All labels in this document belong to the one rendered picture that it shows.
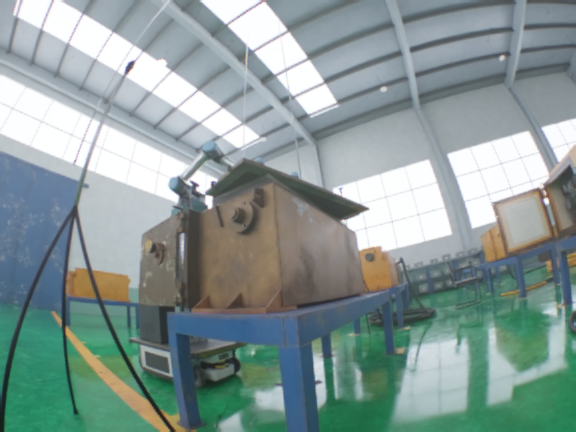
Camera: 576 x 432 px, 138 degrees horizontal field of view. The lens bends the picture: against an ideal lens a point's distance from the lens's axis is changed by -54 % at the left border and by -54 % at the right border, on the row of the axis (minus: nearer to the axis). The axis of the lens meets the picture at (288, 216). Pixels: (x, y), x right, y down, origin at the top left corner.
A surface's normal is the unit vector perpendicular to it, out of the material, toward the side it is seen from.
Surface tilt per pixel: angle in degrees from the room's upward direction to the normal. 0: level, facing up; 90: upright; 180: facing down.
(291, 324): 90
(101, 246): 90
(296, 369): 90
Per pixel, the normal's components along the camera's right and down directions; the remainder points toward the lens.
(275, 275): -0.54, -0.24
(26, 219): 0.85, -0.25
